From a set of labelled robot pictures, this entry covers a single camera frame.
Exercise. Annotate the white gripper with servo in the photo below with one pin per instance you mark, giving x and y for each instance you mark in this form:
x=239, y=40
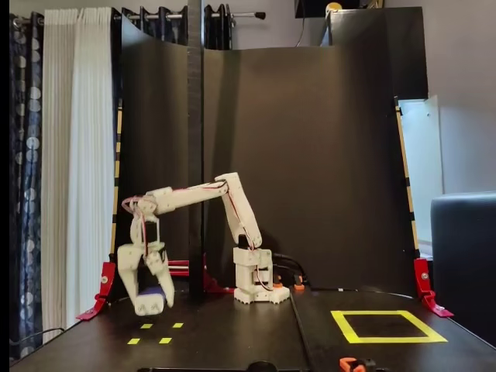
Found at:
x=131, y=260

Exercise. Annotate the blue and white charger block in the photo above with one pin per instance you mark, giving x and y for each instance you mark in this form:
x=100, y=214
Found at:
x=152, y=306

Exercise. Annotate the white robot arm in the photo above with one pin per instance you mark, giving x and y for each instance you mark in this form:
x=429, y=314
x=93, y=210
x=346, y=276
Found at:
x=193, y=193

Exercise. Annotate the red screw clamp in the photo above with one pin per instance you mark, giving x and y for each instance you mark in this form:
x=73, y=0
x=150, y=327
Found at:
x=181, y=269

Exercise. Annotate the red table clamp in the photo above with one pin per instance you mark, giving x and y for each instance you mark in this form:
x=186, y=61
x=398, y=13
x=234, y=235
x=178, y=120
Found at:
x=422, y=279
x=107, y=279

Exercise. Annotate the yellow black striped stick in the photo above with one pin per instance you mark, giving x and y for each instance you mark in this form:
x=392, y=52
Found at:
x=407, y=186
x=117, y=174

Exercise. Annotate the small orange base clamp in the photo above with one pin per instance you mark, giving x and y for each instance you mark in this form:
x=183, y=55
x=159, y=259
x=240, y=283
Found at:
x=297, y=287
x=277, y=285

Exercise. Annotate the white pleated curtain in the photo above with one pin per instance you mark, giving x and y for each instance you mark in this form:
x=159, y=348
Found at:
x=77, y=155

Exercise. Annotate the dark blue dotted curtain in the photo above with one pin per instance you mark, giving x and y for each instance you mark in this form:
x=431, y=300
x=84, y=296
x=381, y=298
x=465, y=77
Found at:
x=27, y=155

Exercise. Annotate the orange and black spring clamp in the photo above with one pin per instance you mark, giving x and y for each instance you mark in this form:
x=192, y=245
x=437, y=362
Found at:
x=348, y=365

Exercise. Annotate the black curved backdrop board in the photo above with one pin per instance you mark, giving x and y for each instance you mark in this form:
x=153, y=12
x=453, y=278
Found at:
x=329, y=155

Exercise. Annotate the yellow tape square outline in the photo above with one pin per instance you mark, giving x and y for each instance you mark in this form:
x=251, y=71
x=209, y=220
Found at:
x=387, y=340

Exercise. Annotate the dark blue eyelet curtain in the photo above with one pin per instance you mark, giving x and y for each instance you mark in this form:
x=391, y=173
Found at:
x=217, y=31

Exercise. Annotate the silver curtain rod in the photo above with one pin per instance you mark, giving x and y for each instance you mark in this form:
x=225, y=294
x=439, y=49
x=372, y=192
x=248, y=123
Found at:
x=244, y=15

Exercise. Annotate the white cabinet door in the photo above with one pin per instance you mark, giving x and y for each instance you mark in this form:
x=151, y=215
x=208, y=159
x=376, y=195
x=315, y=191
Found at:
x=422, y=155

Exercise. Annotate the black leather armchair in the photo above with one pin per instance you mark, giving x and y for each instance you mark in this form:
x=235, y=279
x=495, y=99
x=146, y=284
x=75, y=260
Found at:
x=465, y=263

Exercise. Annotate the yellow ball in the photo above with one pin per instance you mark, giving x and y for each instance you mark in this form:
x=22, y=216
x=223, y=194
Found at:
x=333, y=7

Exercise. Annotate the black cabinet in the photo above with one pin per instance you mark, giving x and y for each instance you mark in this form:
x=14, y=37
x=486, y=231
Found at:
x=387, y=31

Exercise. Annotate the red corner bracket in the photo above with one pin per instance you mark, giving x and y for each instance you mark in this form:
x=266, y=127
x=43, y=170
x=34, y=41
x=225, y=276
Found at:
x=211, y=286

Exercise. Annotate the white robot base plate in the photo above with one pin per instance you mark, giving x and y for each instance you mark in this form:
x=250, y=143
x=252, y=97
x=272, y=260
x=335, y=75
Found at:
x=248, y=297

